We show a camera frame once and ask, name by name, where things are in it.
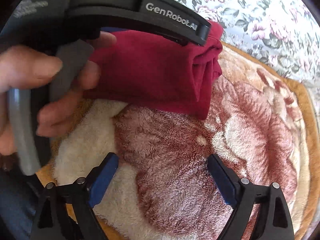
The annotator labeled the dark red knit garment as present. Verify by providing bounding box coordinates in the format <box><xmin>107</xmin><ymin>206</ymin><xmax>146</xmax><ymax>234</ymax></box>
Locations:
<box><xmin>85</xmin><ymin>22</ymin><xmax>223</xmax><ymax>120</ymax></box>

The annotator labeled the person's left hand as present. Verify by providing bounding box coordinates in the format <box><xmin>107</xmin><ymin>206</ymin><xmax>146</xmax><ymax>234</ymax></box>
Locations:
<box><xmin>0</xmin><ymin>31</ymin><xmax>118</xmax><ymax>156</ymax></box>

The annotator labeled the cream and orange plush blanket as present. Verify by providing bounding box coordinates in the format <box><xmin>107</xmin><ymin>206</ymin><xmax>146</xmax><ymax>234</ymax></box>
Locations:
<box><xmin>37</xmin><ymin>45</ymin><xmax>319</xmax><ymax>239</ymax></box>

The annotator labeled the grey floral bedspread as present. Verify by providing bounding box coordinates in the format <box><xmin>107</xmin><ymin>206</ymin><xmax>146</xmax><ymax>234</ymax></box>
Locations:
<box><xmin>175</xmin><ymin>0</ymin><xmax>319</xmax><ymax>111</ymax></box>

